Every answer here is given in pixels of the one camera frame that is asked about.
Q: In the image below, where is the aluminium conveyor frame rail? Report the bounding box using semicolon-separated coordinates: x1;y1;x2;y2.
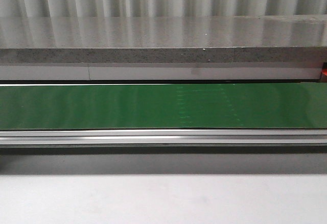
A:
1;128;326;148

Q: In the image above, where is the green conveyor belt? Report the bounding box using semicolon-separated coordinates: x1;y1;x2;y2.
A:
1;82;326;130

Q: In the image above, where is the grey speckled stone counter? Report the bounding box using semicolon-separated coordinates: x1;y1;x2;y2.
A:
1;15;326;82

